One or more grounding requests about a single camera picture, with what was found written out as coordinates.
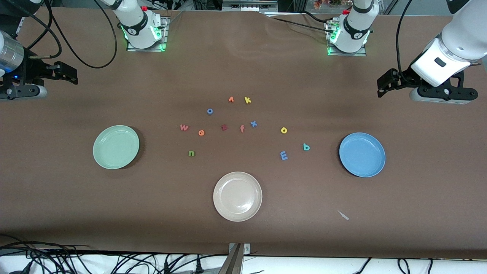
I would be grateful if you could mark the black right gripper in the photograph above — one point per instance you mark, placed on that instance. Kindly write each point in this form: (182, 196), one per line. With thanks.
(33, 70)

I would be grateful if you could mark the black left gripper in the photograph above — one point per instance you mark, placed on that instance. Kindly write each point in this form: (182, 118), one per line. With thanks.
(402, 77)

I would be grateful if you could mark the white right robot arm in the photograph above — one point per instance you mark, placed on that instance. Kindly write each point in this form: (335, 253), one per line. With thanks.
(139, 26)

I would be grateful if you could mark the blue plate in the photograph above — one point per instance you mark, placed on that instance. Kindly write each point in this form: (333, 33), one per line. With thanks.
(362, 155)

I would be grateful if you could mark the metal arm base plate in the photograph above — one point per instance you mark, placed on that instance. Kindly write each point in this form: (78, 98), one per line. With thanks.
(146, 50)
(348, 54)

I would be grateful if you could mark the green plate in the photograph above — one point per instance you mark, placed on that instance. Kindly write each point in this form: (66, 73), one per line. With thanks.
(116, 147)

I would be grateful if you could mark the silver table edge bracket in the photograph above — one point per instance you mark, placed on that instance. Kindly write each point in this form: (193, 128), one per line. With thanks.
(246, 248)

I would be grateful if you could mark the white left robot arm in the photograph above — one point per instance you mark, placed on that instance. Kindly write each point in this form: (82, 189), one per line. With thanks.
(355, 30)

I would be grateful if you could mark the blue foam letter E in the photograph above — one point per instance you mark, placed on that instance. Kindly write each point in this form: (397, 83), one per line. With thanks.
(284, 155)

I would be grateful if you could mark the beige plate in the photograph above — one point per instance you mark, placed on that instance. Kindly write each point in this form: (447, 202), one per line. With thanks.
(237, 196)

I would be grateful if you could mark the small white paper scrap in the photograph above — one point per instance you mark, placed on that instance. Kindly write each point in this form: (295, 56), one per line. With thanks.
(343, 215)

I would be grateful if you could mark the colourful background objects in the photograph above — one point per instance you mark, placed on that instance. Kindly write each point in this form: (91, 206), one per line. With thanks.
(319, 4)

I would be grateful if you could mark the aluminium frame profile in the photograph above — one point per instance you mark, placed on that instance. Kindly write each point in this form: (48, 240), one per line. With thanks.
(249, 4)

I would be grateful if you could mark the pink foam letter w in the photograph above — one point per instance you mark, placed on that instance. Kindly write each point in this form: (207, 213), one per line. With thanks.
(184, 127)

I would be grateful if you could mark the grey metal bar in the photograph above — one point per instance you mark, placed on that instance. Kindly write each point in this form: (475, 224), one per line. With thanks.
(233, 262)

